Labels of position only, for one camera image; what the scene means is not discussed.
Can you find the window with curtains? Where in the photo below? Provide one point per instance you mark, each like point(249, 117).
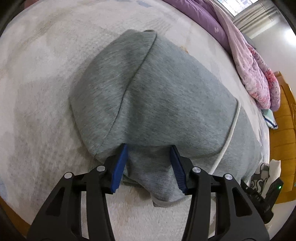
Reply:
point(252, 18)

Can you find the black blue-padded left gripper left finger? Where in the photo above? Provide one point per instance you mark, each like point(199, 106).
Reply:
point(59, 218)

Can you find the pink purple floral quilt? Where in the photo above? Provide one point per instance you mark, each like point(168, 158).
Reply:
point(258, 79)

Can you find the folded white printed clothes stack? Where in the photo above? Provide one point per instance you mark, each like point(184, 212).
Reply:
point(264, 176)

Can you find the wooden headboard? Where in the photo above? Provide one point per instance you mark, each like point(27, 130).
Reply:
point(282, 140)

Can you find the grey sweatshirt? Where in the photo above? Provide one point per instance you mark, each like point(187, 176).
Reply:
point(144, 91)

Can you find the teal striped pillow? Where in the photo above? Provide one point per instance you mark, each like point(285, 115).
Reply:
point(269, 118)

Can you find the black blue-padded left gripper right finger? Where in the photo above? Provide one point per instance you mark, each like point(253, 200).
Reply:
point(220, 209)

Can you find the white plush bed blanket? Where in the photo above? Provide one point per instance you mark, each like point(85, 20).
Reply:
point(44, 51)

